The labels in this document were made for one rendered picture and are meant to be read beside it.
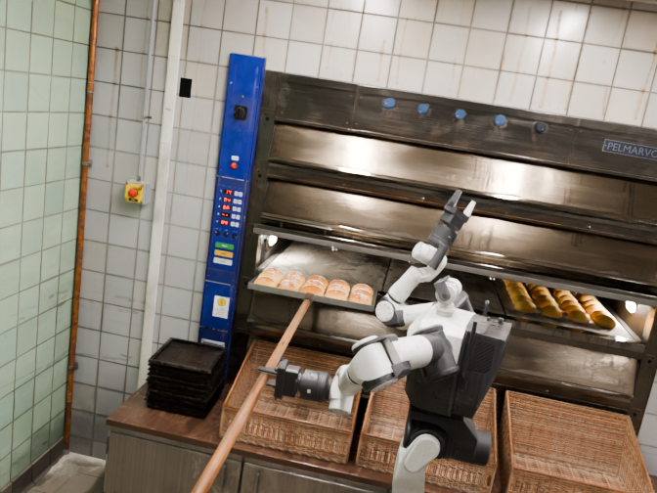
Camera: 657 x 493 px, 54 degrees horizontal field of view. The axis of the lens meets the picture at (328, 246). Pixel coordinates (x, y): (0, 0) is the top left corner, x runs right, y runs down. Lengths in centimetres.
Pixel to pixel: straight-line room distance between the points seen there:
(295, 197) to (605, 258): 140
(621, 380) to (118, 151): 254
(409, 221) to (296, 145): 61
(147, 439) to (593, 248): 209
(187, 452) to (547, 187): 190
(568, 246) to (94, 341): 234
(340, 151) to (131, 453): 159
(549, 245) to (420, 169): 66
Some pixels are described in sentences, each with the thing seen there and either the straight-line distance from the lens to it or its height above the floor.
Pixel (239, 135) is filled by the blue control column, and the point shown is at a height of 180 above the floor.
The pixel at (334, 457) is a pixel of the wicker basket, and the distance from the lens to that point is 278.
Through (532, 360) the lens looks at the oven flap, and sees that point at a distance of 312.
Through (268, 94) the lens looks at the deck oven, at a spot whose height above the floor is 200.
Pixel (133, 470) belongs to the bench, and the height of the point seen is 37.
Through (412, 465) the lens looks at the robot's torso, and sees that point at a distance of 223.
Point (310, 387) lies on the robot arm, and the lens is 190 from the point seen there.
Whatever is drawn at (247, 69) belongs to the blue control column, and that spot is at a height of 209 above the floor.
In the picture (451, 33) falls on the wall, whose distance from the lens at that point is 290.
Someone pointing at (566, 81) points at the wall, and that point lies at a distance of 294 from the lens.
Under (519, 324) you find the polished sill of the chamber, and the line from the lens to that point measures 306.
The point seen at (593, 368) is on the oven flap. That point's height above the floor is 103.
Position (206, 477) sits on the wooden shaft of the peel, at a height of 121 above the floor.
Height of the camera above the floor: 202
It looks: 13 degrees down
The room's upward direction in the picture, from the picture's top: 9 degrees clockwise
